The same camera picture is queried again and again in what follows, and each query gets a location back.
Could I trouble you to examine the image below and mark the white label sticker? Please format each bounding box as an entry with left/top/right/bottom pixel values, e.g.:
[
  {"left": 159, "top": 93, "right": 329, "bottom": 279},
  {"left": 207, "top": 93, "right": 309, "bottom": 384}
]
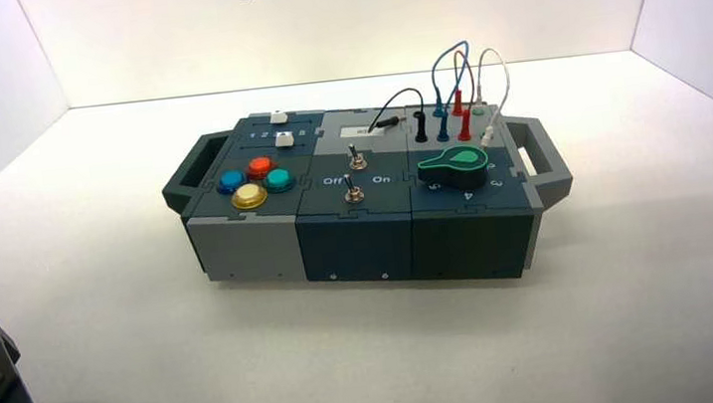
[{"left": 339, "top": 122, "right": 386, "bottom": 141}]

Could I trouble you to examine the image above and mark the yellow push button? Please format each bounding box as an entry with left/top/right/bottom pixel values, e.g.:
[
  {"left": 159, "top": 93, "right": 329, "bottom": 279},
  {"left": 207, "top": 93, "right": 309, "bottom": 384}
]
[{"left": 229, "top": 181, "right": 270, "bottom": 213}]

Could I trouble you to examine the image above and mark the metal toggle switch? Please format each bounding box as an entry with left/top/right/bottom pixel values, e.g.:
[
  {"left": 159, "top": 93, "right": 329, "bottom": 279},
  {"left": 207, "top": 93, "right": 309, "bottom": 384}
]
[
  {"left": 341, "top": 172, "right": 367, "bottom": 205},
  {"left": 348, "top": 144, "right": 370, "bottom": 173}
]

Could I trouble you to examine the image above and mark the red banana plug cable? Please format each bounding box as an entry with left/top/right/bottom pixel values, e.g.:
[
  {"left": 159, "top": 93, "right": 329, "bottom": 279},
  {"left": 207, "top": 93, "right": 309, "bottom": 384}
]
[{"left": 444, "top": 49, "right": 481, "bottom": 144}]

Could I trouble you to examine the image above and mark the orange push button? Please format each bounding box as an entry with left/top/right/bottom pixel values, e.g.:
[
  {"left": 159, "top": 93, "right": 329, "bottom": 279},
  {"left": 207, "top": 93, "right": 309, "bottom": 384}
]
[{"left": 244, "top": 155, "right": 278, "bottom": 183}]

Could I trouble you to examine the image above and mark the black and green rotary knob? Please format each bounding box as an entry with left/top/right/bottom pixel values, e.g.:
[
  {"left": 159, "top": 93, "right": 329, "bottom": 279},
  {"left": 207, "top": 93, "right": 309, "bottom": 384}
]
[{"left": 416, "top": 142, "right": 493, "bottom": 197}]

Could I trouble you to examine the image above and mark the white banana plug cable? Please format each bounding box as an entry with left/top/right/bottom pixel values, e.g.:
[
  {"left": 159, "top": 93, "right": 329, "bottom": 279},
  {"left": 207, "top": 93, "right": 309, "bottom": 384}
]
[{"left": 469, "top": 46, "right": 517, "bottom": 149}]

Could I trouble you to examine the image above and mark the teal push button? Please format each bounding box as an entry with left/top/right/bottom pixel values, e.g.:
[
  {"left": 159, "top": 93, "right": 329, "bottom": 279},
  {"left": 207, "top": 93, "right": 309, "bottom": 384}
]
[{"left": 262, "top": 166, "right": 297, "bottom": 196}]

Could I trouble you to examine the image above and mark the grey and teal control box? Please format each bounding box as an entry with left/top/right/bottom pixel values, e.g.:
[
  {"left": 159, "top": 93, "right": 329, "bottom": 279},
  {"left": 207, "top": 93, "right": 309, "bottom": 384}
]
[{"left": 154, "top": 82, "right": 584, "bottom": 315}]

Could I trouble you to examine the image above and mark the black banana plug cable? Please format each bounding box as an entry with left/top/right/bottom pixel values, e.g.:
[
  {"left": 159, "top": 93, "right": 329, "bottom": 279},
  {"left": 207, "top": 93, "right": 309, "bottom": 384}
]
[{"left": 363, "top": 87, "right": 430, "bottom": 149}]

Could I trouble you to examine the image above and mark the blue banana plug cable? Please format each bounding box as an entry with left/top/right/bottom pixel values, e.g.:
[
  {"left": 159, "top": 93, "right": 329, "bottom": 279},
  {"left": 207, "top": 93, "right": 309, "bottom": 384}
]
[{"left": 424, "top": 40, "right": 480, "bottom": 144}]

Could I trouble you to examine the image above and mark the blue push button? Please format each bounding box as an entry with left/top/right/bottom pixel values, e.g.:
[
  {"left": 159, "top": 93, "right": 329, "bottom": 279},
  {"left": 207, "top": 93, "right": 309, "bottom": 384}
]
[{"left": 216, "top": 168, "right": 250, "bottom": 197}]

